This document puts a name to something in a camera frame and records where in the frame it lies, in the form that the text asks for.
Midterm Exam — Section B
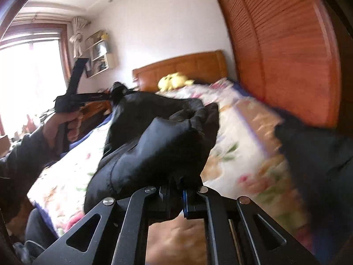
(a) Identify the dark navy jacket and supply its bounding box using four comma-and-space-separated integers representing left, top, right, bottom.
83, 82, 220, 213

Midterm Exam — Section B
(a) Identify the dark sleeved left forearm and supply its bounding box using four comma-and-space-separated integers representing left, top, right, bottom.
0, 126, 58, 223

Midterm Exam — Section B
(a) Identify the stack of folded dark clothes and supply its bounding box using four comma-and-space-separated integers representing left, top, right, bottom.
274, 113, 352, 263

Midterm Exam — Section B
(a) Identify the left hand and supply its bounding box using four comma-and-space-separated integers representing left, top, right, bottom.
43, 111, 83, 149

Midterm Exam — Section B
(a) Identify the wooden desk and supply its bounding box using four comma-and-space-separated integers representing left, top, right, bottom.
80, 101, 111, 123

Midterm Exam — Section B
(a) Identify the window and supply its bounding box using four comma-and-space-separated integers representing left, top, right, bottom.
1, 23, 71, 138

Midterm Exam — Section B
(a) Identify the floral bed blanket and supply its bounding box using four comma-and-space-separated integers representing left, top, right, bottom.
28, 79, 312, 249

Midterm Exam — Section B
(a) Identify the navy blue bed sheet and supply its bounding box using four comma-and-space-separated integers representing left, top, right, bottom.
28, 115, 112, 236

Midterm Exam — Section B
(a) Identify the tied white curtain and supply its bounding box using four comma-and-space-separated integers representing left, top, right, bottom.
69, 16, 91, 59

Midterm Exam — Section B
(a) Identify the yellow plush toy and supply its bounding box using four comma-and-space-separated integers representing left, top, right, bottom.
157, 72, 194, 92

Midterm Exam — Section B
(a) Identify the wooden bed headboard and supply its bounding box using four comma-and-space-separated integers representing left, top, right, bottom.
132, 50, 228, 93

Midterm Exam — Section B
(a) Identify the wooden louvered wardrobe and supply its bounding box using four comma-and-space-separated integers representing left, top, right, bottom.
218, 0, 341, 127

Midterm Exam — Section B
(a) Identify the white wall shelf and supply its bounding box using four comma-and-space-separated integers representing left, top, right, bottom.
85, 30, 115, 78

